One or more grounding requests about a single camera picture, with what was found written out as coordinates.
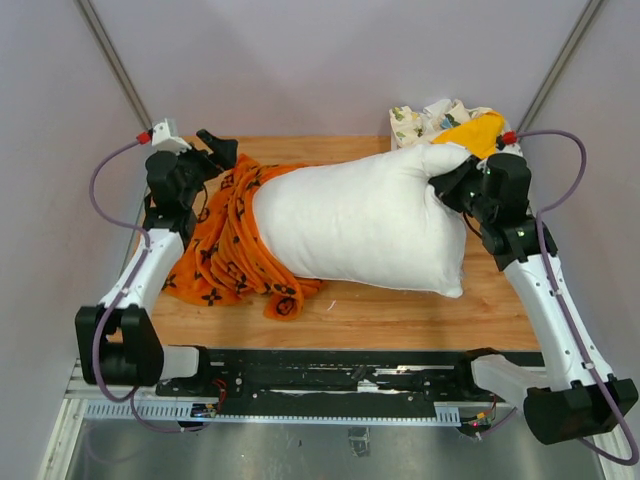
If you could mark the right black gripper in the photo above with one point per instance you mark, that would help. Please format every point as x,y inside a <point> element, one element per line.
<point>473,166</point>

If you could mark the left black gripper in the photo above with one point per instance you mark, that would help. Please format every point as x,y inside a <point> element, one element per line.
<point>225,154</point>

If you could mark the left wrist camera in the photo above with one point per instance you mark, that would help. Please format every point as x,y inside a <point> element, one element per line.
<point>164,136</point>

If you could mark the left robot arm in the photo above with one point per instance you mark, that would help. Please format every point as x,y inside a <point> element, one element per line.
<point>116,339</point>

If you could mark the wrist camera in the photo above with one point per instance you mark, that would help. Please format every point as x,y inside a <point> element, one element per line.
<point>164,136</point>
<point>507,142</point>

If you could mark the white plastic basket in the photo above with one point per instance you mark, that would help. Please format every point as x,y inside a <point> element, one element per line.
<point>482,132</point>

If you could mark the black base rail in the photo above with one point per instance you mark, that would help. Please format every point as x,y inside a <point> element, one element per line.
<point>421,375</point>

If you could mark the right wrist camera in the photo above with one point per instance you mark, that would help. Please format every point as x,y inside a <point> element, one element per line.
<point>507,142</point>

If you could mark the white pillow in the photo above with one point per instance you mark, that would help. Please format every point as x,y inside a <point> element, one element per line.
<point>375,221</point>

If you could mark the white printed cloth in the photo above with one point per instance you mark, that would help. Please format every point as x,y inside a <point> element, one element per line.
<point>409,127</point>

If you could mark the white slotted cable duct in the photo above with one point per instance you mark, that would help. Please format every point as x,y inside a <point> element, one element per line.
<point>289,409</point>

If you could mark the right aluminium frame post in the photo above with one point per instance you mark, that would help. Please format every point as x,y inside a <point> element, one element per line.
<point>583,24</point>

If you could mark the orange patterned pillowcase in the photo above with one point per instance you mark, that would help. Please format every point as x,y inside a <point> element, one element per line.
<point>226,260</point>

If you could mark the yellow cloth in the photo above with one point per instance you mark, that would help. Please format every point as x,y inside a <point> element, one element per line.
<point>478,136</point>

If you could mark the left aluminium frame post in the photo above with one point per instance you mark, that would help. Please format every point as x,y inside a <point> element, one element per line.
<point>105,44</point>

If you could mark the aluminium frame post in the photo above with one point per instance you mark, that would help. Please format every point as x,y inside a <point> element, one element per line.
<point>105,44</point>
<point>583,24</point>

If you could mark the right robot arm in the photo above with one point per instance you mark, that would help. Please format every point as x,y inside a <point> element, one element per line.
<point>578,396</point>

